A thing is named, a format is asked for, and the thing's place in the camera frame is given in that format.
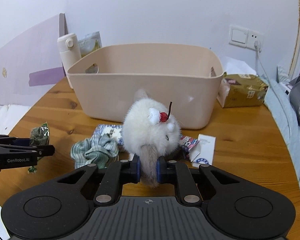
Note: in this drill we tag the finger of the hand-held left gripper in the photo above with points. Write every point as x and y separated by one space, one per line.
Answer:
43 150
22 141

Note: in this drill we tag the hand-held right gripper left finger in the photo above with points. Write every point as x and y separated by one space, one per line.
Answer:
137 168

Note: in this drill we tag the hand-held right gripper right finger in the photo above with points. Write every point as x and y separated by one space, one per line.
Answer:
159 170

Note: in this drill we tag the green snack packet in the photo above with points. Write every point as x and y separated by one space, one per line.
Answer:
40 136

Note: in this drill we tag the cartoon printed small box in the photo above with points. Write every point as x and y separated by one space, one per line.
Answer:
188 143

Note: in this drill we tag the white plush toy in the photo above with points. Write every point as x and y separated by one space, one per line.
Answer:
150 130

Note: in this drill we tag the blue floral tissue pack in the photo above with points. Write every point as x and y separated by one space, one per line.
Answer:
108 131

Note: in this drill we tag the beige plastic basket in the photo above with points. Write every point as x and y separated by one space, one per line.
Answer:
145 90

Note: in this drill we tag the white bed sheet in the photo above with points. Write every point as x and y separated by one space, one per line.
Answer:
5 120

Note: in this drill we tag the green checked cloth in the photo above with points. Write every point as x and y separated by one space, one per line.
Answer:
95 150

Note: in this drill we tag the white card box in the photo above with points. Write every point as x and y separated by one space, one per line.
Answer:
203 150

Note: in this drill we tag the white thermos bottle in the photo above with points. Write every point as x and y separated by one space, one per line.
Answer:
68 52

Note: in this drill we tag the clear plastic snack bag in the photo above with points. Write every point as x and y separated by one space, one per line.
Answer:
91 43

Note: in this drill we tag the gold tissue pack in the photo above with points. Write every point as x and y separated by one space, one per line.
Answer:
245 91

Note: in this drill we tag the white paper sheet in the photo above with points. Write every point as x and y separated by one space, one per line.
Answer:
240 66

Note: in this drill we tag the white wall switch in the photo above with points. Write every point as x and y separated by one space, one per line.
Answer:
238 36

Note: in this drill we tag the white wall socket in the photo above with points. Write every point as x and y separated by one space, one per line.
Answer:
255 40

